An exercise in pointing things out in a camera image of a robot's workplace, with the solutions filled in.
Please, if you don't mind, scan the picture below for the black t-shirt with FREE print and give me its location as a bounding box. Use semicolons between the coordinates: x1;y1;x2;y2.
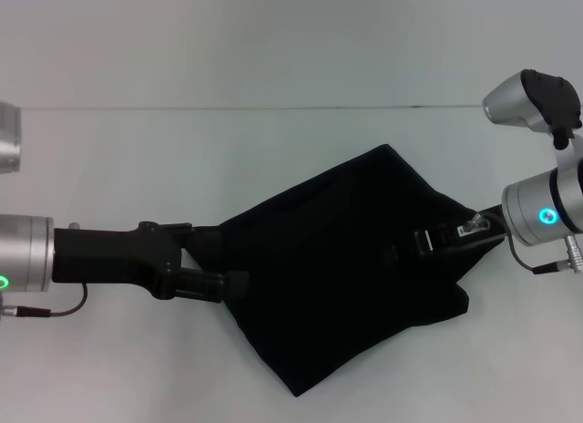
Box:
181;143;507;386

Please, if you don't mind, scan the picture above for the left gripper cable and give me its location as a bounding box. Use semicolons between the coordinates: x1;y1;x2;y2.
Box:
0;283;89;320

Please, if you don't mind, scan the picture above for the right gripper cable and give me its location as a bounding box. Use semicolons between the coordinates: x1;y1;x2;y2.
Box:
504;233;583;276

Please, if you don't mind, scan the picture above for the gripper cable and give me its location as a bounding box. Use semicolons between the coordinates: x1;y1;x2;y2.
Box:
504;233;583;276
0;283;89;320

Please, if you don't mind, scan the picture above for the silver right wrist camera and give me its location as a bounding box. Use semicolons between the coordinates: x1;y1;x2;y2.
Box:
481;67;583;149

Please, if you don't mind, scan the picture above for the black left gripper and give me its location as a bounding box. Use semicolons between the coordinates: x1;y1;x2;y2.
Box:
52;221;250;304

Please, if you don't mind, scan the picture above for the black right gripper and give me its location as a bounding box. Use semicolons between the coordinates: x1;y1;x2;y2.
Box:
413;205;507;258

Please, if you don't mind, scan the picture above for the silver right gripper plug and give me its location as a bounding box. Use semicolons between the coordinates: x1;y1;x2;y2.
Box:
460;214;494;235

